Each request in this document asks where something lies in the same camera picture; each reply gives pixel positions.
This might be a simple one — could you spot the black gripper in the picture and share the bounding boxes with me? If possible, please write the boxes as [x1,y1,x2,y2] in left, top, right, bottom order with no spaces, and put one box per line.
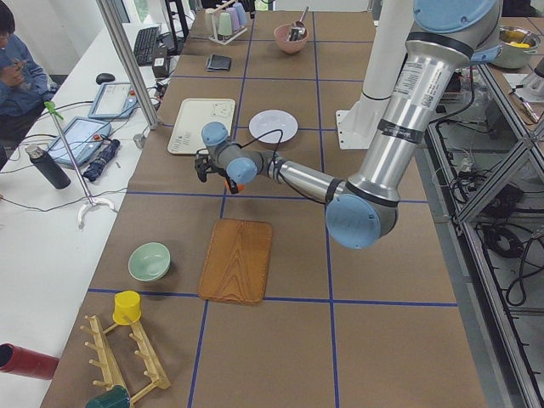
[194,150,239,195]

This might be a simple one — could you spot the white round plate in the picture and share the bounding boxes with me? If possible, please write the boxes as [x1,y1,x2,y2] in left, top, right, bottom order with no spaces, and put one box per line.
[249,110,298,144]

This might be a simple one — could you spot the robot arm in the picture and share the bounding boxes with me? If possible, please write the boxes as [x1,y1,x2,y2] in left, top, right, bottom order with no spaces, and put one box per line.
[195,1,502,249]

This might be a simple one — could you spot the cream bear tray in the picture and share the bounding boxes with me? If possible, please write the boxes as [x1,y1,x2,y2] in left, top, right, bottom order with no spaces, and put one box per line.
[167,98,235,155]

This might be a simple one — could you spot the wooden cutting board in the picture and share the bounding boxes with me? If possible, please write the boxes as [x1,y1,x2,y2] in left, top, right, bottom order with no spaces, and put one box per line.
[198,218,273,305]

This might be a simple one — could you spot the green bowl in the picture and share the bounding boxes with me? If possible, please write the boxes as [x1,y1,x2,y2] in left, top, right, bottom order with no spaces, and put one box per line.
[127,242,171,282]

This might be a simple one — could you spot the grey folded cloth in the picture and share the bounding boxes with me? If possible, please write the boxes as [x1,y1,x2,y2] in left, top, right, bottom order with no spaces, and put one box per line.
[206,54,232,72]

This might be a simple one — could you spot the folded navy umbrella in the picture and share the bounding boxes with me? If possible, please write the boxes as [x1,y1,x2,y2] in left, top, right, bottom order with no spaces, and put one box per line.
[82,139,121,182]

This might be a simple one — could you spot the blue teach pendant far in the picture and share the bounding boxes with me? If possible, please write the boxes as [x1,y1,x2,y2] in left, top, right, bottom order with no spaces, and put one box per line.
[88,82,138,120]

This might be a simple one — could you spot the blue teach pendant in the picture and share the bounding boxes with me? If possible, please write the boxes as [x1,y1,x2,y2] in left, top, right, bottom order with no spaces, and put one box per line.
[88,82,138,120]
[48,116,111,168]

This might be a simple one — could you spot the blue teach pendant near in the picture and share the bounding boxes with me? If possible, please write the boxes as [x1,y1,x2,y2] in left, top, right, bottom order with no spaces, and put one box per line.
[48,116,111,168]

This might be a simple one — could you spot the pale green cup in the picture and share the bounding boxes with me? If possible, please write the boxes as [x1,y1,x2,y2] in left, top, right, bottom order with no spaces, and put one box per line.
[218,11,233,37]

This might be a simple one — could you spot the black computer mouse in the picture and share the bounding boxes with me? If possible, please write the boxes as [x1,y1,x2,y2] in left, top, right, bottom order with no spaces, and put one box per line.
[95,72,116,85]

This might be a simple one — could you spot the purple cup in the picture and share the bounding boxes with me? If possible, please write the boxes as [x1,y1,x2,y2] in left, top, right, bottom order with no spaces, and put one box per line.
[226,7,241,31]

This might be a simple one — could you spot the black keyboard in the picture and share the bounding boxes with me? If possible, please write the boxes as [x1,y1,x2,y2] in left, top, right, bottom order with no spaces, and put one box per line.
[133,25,160,66]

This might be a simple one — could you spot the yellow cup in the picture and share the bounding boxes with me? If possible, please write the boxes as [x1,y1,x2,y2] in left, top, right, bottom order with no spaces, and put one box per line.
[112,291,142,326]

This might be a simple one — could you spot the pink bowl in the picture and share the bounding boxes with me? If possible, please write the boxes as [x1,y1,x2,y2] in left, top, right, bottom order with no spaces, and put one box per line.
[273,24,309,54]

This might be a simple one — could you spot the blue cup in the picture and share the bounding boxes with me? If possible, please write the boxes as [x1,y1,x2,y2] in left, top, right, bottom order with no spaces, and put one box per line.
[234,3,247,26]

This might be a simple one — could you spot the metal scoop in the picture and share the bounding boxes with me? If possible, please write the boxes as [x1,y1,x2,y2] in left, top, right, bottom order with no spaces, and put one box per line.
[287,7,309,42]

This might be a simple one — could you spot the black water bottle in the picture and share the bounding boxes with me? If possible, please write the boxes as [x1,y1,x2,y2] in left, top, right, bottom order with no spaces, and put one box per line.
[25,144,71,190]

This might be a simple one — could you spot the white stand with green clip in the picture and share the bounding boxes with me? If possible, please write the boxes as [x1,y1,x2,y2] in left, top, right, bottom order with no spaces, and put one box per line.
[44,101,117,230]

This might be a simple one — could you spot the person in blue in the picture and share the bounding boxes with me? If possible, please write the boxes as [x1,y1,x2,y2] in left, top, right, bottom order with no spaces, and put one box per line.
[1,3,54,146]

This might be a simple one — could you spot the wooden cup rack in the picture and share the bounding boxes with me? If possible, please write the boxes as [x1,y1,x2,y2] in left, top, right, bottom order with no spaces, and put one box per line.
[80,314,171,407]

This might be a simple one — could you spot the dark green cup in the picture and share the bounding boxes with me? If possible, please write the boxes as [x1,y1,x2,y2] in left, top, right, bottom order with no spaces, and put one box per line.
[85,385,131,408]

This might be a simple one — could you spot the red cylinder bottle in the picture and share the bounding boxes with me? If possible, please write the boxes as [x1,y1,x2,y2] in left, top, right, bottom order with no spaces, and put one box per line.
[1,343,60,380]

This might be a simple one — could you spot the steel pot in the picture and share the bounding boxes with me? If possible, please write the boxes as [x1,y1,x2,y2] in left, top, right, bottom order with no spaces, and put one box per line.
[490,25,541,70]

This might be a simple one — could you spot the aluminium frame post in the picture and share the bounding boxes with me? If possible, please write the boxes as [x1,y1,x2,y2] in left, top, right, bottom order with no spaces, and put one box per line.
[96,0,159,130]

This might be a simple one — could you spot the white wire cup rack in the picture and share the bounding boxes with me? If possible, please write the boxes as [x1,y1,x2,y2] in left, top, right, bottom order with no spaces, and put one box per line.
[205,0,248,45]

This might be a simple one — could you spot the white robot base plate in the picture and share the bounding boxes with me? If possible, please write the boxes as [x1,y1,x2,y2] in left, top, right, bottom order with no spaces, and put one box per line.
[335,105,375,150]

